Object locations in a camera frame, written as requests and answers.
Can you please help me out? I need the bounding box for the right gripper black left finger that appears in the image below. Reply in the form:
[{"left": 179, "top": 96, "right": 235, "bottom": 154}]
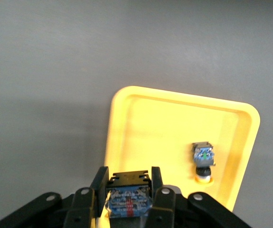
[{"left": 0, "top": 166, "right": 110, "bottom": 228}]

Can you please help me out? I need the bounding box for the yellow push button green mark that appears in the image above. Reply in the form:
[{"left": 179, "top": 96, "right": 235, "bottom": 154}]
[{"left": 191, "top": 141, "right": 217, "bottom": 185}]

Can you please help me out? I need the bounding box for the yellow push button red mark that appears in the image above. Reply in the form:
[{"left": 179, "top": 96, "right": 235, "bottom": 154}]
[{"left": 104, "top": 170, "right": 153, "bottom": 219}]

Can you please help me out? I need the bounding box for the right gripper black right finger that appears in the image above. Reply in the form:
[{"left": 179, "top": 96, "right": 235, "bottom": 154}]
[{"left": 146, "top": 166, "right": 249, "bottom": 228}]

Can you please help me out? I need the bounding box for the yellow plastic tray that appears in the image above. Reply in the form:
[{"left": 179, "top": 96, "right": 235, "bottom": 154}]
[{"left": 90, "top": 85, "right": 261, "bottom": 228}]

